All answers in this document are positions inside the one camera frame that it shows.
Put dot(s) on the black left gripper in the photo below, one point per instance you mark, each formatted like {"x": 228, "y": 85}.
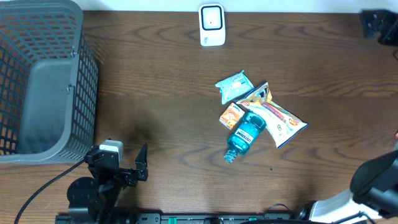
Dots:
{"x": 130, "y": 180}

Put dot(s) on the yellow wet wipes packet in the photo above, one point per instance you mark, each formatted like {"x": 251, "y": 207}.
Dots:
{"x": 281, "y": 124}

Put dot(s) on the small orange box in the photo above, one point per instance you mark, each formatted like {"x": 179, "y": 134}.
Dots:
{"x": 231, "y": 116}

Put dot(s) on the grey plastic mesh basket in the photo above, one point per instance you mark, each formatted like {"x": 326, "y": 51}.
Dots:
{"x": 49, "y": 83}

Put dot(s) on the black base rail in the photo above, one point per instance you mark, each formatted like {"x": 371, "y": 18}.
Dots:
{"x": 155, "y": 218}

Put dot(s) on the blue Listerine mouthwash bottle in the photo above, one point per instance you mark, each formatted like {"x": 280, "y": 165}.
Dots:
{"x": 240, "y": 142}

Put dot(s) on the light blue tissue pack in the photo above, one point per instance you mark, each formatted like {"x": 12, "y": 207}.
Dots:
{"x": 234, "y": 86}

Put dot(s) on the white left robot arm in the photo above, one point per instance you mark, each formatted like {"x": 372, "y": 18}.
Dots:
{"x": 93, "y": 199}

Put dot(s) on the white barcode scanner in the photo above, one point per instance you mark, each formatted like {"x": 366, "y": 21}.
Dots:
{"x": 212, "y": 25}

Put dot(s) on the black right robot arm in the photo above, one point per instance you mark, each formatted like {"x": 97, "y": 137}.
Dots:
{"x": 373, "y": 189}

